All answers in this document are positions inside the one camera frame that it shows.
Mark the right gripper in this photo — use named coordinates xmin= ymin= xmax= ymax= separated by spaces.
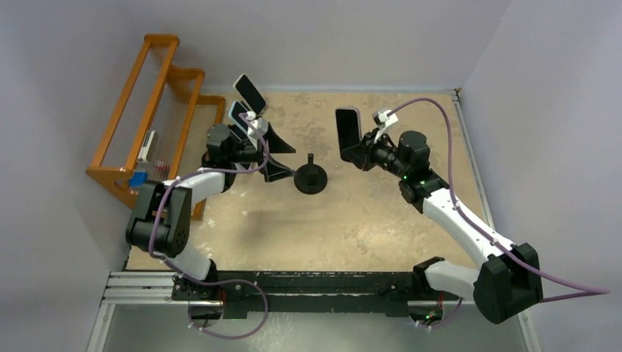
xmin=341 ymin=128 xmax=409 ymax=180

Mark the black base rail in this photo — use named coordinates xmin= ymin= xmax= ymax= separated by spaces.
xmin=172 ymin=270 xmax=457 ymax=319

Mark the white smartphone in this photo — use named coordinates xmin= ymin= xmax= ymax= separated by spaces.
xmin=233 ymin=74 xmax=267 ymax=114

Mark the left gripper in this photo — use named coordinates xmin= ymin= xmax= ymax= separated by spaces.
xmin=226 ymin=123 xmax=296 ymax=181

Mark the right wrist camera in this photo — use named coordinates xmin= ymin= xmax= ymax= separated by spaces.
xmin=372 ymin=109 xmax=398 ymax=143

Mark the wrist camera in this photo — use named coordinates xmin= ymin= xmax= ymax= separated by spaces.
xmin=372 ymin=109 xmax=398 ymax=143
xmin=239 ymin=111 xmax=269 ymax=148

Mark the black round base stand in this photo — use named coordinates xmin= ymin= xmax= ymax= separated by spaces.
xmin=294 ymin=153 xmax=328 ymax=195

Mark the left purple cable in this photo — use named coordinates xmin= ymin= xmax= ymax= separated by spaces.
xmin=147 ymin=112 xmax=270 ymax=341

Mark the orange wooden rack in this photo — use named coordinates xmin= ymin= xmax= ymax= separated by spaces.
xmin=86 ymin=34 xmax=227 ymax=208

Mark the white item in rack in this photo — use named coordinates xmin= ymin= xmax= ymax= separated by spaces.
xmin=136 ymin=130 xmax=158 ymax=164

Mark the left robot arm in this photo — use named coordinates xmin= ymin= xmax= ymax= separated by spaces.
xmin=125 ymin=118 xmax=295 ymax=300

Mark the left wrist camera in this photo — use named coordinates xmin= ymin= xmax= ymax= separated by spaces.
xmin=239 ymin=111 xmax=269 ymax=148

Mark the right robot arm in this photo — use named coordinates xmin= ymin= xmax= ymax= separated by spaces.
xmin=339 ymin=131 xmax=544 ymax=324

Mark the aluminium frame rail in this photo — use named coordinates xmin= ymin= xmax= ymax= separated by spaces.
xmin=88 ymin=271 xmax=541 ymax=351

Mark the blue block in rack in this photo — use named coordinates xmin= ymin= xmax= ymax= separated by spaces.
xmin=128 ymin=171 xmax=148 ymax=189

